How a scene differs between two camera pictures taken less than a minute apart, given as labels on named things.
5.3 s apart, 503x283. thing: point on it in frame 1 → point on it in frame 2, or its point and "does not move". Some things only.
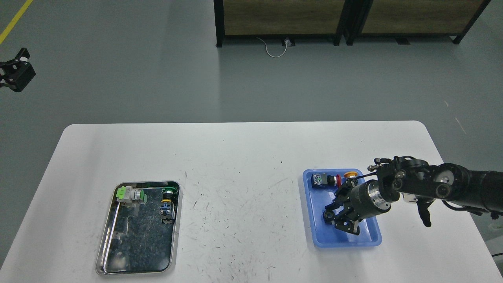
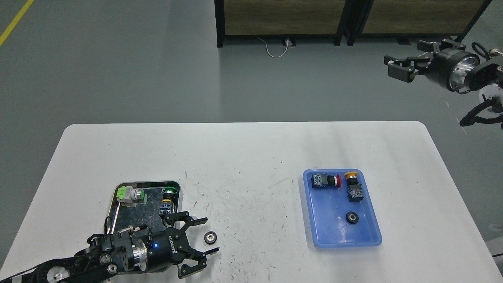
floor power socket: x=290 y=41 does not move
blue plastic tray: x=325 y=235 does not move
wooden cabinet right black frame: x=411 y=17 does not move
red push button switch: x=318 y=180 does not move
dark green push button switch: x=167 y=211 does not move
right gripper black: x=366 y=199 → x=444 y=60
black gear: x=328 y=215 → x=210 y=237
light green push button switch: x=125 y=195 does not move
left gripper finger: x=16 y=74 → x=171 y=217
